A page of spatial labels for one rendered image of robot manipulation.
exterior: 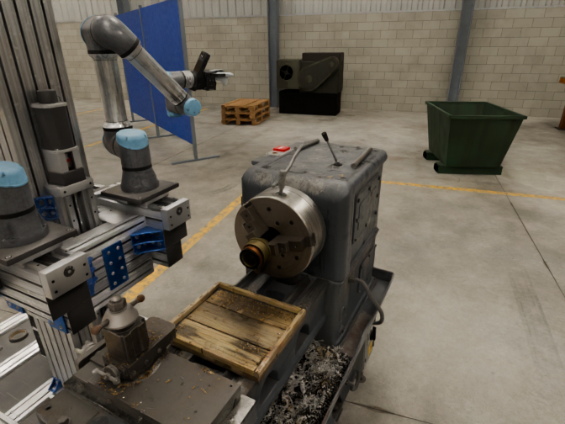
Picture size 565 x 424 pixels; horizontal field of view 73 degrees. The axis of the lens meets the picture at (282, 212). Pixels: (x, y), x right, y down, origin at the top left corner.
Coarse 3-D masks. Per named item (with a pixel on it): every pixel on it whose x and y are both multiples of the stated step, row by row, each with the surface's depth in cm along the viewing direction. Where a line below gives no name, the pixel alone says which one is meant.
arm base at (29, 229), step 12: (0, 216) 109; (12, 216) 110; (24, 216) 112; (36, 216) 116; (0, 228) 110; (12, 228) 111; (24, 228) 112; (36, 228) 115; (48, 228) 121; (0, 240) 111; (12, 240) 111; (24, 240) 113; (36, 240) 115
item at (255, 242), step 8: (256, 240) 124; (264, 240) 126; (248, 248) 120; (256, 248) 121; (264, 248) 122; (240, 256) 122; (248, 256) 126; (256, 256) 119; (264, 256) 121; (248, 264) 123; (256, 264) 120
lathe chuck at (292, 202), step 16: (272, 192) 131; (288, 192) 131; (240, 208) 134; (256, 208) 131; (272, 208) 127; (288, 208) 124; (304, 208) 128; (240, 224) 137; (272, 224) 130; (288, 224) 127; (304, 224) 124; (240, 240) 140; (320, 240) 132; (272, 256) 135; (288, 256) 132; (304, 256) 128; (272, 272) 138; (288, 272) 134
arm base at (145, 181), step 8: (128, 168) 150; (136, 168) 150; (144, 168) 152; (152, 168) 158; (128, 176) 151; (136, 176) 151; (144, 176) 152; (152, 176) 155; (120, 184) 155; (128, 184) 151; (136, 184) 152; (144, 184) 152; (152, 184) 155; (128, 192) 152; (136, 192) 152; (144, 192) 153
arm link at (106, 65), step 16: (96, 16) 136; (80, 32) 144; (96, 48) 141; (96, 64) 146; (112, 64) 146; (112, 80) 148; (112, 96) 150; (112, 112) 152; (112, 128) 153; (128, 128) 157; (112, 144) 153
